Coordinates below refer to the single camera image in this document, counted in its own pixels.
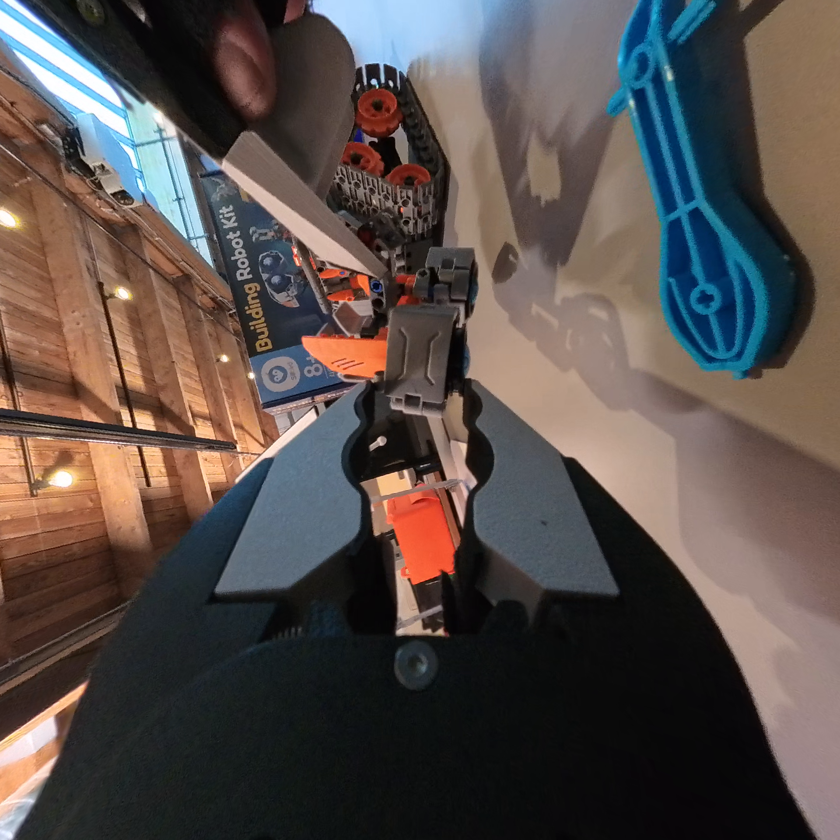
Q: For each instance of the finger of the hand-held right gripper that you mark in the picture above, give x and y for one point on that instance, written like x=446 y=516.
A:
x=295 y=197
x=322 y=105

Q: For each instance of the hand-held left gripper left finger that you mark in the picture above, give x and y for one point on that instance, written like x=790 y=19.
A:
x=289 y=525

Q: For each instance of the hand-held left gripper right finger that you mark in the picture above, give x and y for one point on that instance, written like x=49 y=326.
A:
x=545 y=525

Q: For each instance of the grey orange tracked toy robot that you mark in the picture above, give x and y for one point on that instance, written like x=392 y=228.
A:
x=387 y=171

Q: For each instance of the grey orange toy robot arm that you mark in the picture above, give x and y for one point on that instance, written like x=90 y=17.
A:
x=427 y=532
x=420 y=361

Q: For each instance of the person's right hand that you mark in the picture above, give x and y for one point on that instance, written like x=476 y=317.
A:
x=247 y=59

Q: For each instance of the blue robot kit box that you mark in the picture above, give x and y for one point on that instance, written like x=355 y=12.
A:
x=282 y=302

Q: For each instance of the blue plastic brick separator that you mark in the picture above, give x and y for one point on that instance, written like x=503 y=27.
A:
x=715 y=263

